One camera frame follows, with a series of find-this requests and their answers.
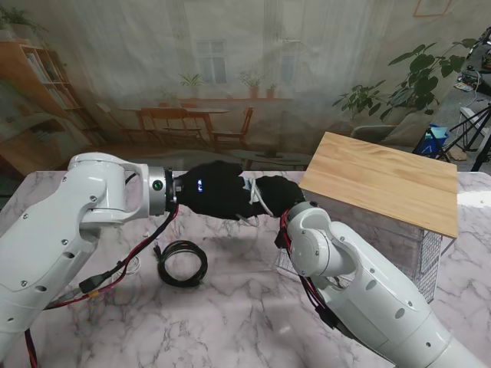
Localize left arm red black cables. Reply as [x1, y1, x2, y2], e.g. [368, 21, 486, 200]
[22, 205, 181, 368]

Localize wire cabinet with wooden top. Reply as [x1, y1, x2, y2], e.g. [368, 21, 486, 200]
[298, 131, 460, 307]

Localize white wire mesh drawer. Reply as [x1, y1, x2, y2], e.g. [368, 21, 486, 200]
[276, 225, 423, 306]

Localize white wired earphones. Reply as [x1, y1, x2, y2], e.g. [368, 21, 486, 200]
[107, 232, 161, 292]

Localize white power strip with cord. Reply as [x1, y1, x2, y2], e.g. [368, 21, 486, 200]
[236, 176, 272, 227]

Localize black tripod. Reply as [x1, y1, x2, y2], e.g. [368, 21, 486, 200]
[440, 101, 491, 172]

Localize printed scenery backdrop cloth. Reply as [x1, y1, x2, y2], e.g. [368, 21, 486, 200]
[0, 0, 479, 172]

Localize white box on floor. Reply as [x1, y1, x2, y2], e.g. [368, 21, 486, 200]
[460, 106, 491, 135]

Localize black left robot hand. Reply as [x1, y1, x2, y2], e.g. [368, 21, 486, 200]
[172, 160, 259, 222]

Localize blue bag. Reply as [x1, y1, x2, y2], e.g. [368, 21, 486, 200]
[416, 124, 450, 158]

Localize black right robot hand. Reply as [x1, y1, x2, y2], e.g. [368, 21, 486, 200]
[251, 175, 307, 218]

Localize right arm red black cables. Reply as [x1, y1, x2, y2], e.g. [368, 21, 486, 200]
[279, 210, 346, 330]

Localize black cable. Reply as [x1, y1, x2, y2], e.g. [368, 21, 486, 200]
[153, 240, 209, 288]

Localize arm red black cables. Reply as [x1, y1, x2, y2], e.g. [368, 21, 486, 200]
[22, 205, 181, 368]
[279, 210, 346, 330]

